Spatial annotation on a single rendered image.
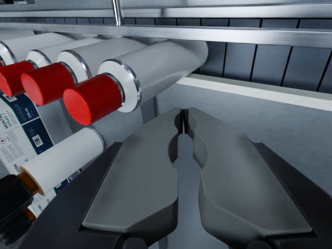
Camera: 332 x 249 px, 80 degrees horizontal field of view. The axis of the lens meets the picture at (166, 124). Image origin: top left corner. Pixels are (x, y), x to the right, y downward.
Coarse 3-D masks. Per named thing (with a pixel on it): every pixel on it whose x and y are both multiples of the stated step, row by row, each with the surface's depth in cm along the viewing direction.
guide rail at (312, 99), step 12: (192, 84) 29; (204, 84) 28; (216, 84) 27; (228, 84) 26; (240, 84) 25; (252, 84) 25; (264, 84) 25; (252, 96) 25; (264, 96) 24; (276, 96) 23; (288, 96) 23; (300, 96) 22; (312, 96) 22; (324, 96) 21; (324, 108) 21
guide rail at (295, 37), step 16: (64, 32) 31; (80, 32) 29; (96, 32) 27; (112, 32) 26; (128, 32) 24; (144, 32) 23; (160, 32) 22; (176, 32) 21; (192, 32) 20; (208, 32) 19; (224, 32) 19; (240, 32) 18; (256, 32) 17; (272, 32) 17; (288, 32) 16; (304, 32) 15; (320, 32) 15
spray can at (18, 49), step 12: (36, 36) 31; (48, 36) 32; (60, 36) 33; (72, 36) 34; (84, 36) 36; (96, 36) 38; (0, 48) 27; (12, 48) 28; (24, 48) 29; (36, 48) 30; (0, 60) 27; (12, 60) 28
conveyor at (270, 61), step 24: (144, 24) 32; (168, 24) 30; (192, 24) 28; (216, 24) 26; (240, 24) 25; (264, 24) 23; (288, 24) 22; (312, 24) 21; (216, 48) 28; (240, 48) 26; (264, 48) 25; (288, 48) 23; (312, 48) 22; (192, 72) 32; (216, 72) 29; (240, 72) 28; (264, 72) 26; (288, 72) 24; (312, 72) 23
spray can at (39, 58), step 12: (108, 36) 31; (120, 36) 32; (48, 48) 24; (60, 48) 25; (24, 60) 23; (36, 60) 23; (48, 60) 23; (0, 72) 21; (12, 72) 21; (0, 84) 22; (12, 84) 21; (12, 96) 22
